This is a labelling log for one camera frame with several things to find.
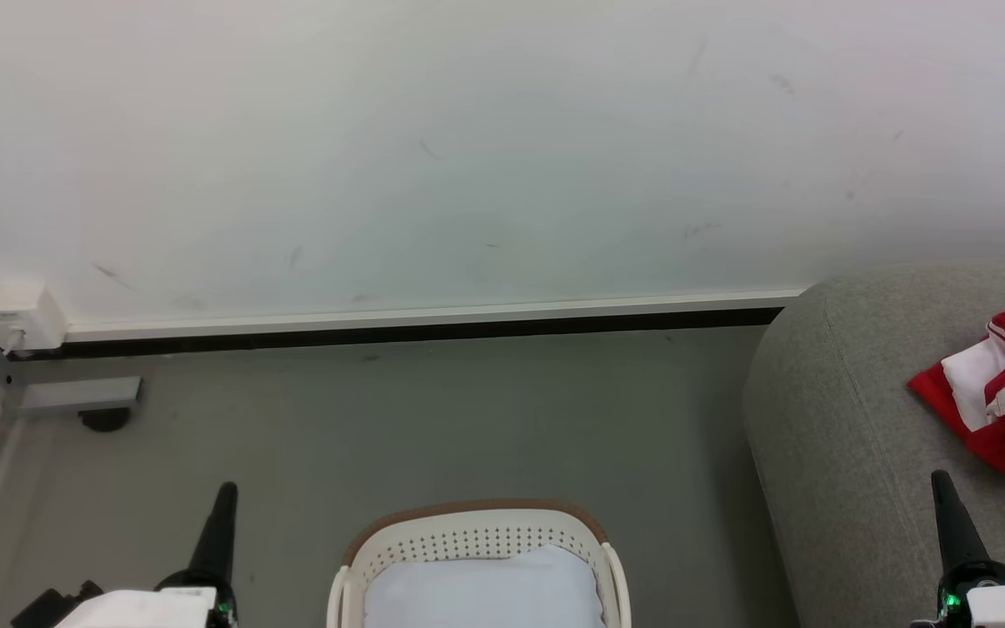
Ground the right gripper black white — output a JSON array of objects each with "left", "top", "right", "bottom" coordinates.
[{"left": 911, "top": 470, "right": 1005, "bottom": 628}]

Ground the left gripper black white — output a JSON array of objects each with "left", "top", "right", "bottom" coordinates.
[{"left": 56, "top": 482, "right": 239, "bottom": 628}]

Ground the white perforated laundry basket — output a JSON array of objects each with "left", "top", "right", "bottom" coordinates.
[{"left": 326, "top": 498, "right": 633, "bottom": 628}]

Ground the grey fabric sofa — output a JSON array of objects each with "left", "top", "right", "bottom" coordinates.
[{"left": 742, "top": 256, "right": 1005, "bottom": 628}]

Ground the pale white folded garment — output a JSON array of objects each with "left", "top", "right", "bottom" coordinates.
[{"left": 363, "top": 544, "right": 606, "bottom": 628}]

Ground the white and black skirting board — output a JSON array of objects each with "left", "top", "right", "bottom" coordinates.
[{"left": 10, "top": 288, "right": 810, "bottom": 360}]

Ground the black round frame foot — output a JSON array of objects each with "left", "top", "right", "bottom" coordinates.
[{"left": 79, "top": 407, "right": 132, "bottom": 433}]

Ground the grey metal partition frame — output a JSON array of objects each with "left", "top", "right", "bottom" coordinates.
[{"left": 0, "top": 283, "right": 145, "bottom": 418}]

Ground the white wall socket box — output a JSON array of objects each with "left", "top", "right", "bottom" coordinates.
[{"left": 0, "top": 283, "right": 68, "bottom": 355}]

